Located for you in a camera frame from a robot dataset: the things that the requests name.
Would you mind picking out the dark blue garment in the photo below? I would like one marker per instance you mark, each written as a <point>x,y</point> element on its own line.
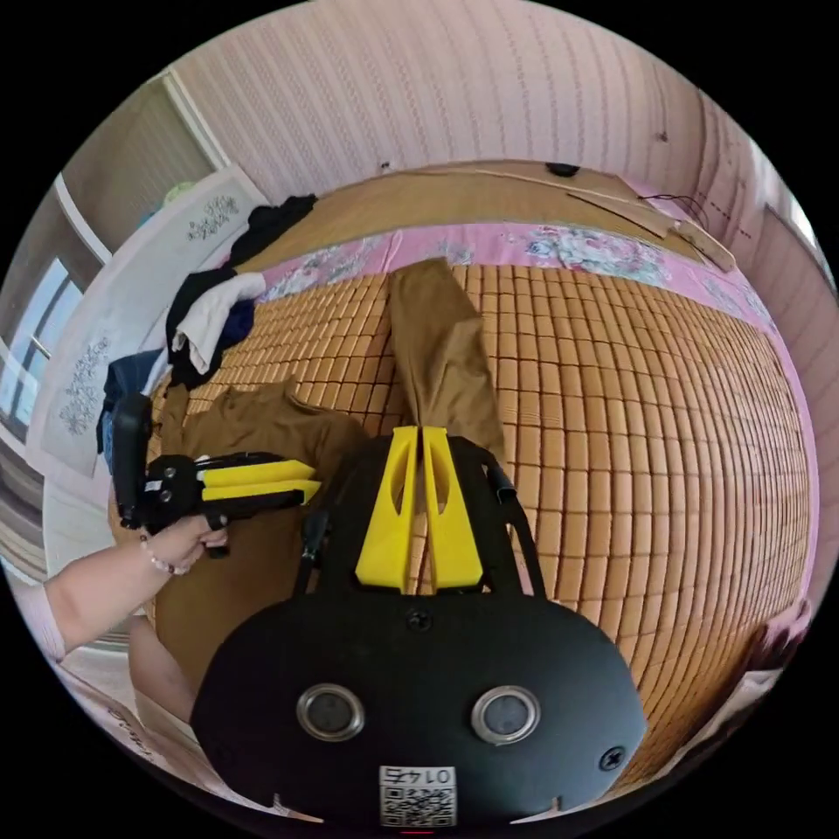
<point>128,383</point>

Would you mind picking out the person's left forearm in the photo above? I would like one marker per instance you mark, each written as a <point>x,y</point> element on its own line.
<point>98,590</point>

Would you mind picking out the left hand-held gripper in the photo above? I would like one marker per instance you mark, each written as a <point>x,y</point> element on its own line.
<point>174,491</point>

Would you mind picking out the dark yellow long sleeve shirt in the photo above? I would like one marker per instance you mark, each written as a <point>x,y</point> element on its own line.
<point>446,354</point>

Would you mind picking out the person's left hand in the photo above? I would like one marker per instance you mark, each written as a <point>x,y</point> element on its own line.
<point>183,547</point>

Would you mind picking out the white floral bed headboard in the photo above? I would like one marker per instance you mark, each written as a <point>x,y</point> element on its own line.
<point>124,308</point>

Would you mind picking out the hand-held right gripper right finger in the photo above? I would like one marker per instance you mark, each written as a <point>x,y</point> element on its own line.
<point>455,544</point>

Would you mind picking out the bed with woven mat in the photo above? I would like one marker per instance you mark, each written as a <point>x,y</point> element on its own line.
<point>642,426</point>

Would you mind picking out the pile of clothes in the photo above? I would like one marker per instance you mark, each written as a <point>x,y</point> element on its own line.
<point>203,321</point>

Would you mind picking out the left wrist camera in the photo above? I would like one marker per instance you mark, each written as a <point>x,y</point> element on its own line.
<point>131,459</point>

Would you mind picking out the small black round object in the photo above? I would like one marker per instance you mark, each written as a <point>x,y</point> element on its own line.
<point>564,170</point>

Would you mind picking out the window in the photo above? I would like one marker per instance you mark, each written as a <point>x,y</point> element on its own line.
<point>36,341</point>

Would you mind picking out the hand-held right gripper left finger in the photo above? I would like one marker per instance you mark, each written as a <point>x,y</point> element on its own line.
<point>383,537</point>

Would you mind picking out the person's body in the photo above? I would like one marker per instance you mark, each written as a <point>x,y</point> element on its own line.
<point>157,675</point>

